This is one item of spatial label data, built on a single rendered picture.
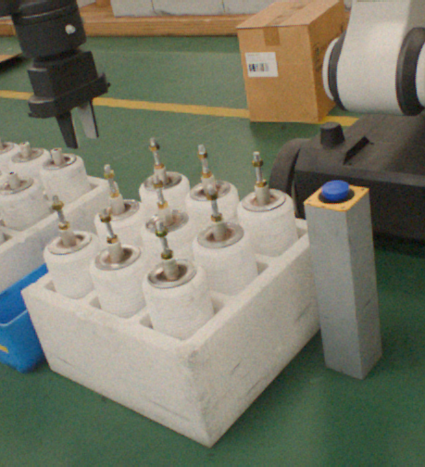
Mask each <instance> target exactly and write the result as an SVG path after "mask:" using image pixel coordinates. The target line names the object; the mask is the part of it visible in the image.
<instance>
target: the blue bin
mask: <svg viewBox="0 0 425 467"><path fill-rule="evenodd" d="M47 273H49V270H48V267H47V265H46V262H45V263H44V264H42V265H41V266H39V267H38V268H36V269H35V270H33V271H31V272H30V273H28V274H27V275H25V276H24V277H22V278H21V279H19V280H18V281H16V282H15V283H13V284H12V285H11V286H9V287H8V288H6V289H5V290H3V291H2V292H0V362H1V363H3V364H5V365H6V366H8V367H10V368H12V369H14V370H16V371H18V372H21V373H23V374H27V373H30V372H32V371H33V370H34V369H35V368H37V367H38V366H39V365H41V364H42V363H43V362H44V361H46V360H47V358H46V356H45V354H44V350H43V347H42V344H41V342H40V339H39V337H38V334H37V332H36V330H35V327H34V325H33V322H32V319H31V315H30V313H29V311H28V308H27V306H26V303H25V300H24V298H23V295H22V294H21V291H22V290H24V289H25V288H26V287H28V286H29V285H31V284H35V283H37V282H38V280H39V279H40V278H42V277H43V276H45V275H46V274H47Z"/></svg>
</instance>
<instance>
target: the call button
mask: <svg viewBox="0 0 425 467"><path fill-rule="evenodd" d="M349 191H350V188H349V184H348V183H346V182H343V181H332V182H328V183H325V184H324V185H323V186H322V187H321V192H322V194H323V195H324V196H325V197H326V198H327V199H329V200H340V199H343V198H345V197H346V196H347V194H348V193H349Z"/></svg>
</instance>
